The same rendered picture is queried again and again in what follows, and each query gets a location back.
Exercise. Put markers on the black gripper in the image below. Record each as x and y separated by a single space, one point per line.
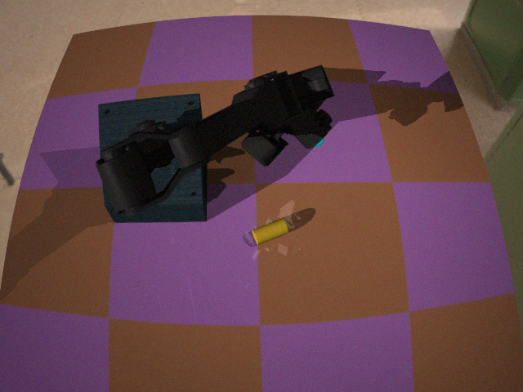
265 146

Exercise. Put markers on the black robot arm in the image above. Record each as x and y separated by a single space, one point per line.
125 168

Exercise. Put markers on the yellow cylinder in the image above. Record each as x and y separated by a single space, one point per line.
273 230

